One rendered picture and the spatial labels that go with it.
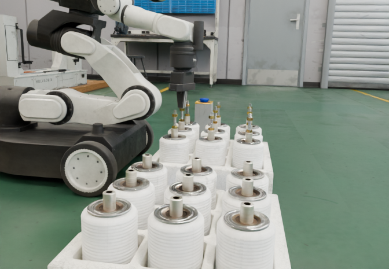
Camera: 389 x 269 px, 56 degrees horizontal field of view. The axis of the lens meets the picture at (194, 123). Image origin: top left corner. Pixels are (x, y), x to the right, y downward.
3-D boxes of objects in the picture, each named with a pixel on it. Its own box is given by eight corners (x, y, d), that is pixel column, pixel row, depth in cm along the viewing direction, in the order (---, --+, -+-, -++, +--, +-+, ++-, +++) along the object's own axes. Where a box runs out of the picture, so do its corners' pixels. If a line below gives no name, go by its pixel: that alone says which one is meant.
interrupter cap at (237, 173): (230, 180, 80) (230, 176, 79) (231, 169, 87) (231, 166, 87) (264, 182, 78) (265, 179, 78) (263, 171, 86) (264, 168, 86)
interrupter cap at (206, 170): (177, 176, 81) (177, 173, 81) (183, 165, 89) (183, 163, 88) (210, 178, 80) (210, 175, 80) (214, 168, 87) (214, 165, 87)
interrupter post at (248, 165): (242, 177, 82) (242, 162, 81) (242, 173, 84) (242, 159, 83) (252, 177, 81) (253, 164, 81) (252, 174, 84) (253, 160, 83)
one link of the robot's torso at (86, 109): (32, 92, 146) (146, 84, 139) (57, 88, 166) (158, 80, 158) (38, 130, 149) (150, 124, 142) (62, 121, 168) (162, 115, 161)
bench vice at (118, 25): (120, 35, 574) (120, 19, 569) (131, 36, 572) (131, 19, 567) (110, 34, 534) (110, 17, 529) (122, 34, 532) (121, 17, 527)
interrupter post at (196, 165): (190, 173, 83) (190, 159, 83) (191, 169, 86) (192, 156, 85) (200, 173, 83) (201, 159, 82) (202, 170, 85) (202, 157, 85)
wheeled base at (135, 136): (-49, 176, 140) (-58, 91, 134) (29, 144, 191) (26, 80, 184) (110, 189, 132) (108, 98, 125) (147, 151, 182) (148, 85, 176)
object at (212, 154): (194, 198, 114) (195, 143, 110) (194, 187, 123) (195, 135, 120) (224, 199, 114) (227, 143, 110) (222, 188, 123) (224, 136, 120)
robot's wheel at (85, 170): (60, 195, 132) (58, 142, 128) (67, 190, 136) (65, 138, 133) (113, 199, 129) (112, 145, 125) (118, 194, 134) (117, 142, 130)
